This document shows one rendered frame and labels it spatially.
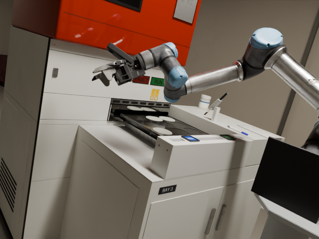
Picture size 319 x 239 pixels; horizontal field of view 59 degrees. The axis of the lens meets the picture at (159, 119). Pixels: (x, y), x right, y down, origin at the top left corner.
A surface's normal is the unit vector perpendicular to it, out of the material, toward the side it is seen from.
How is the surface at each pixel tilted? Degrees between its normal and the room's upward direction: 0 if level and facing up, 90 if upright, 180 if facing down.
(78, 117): 90
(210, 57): 90
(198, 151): 90
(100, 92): 90
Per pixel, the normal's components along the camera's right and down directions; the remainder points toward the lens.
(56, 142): 0.63, 0.32
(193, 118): -0.75, -0.02
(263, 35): -0.07, -0.56
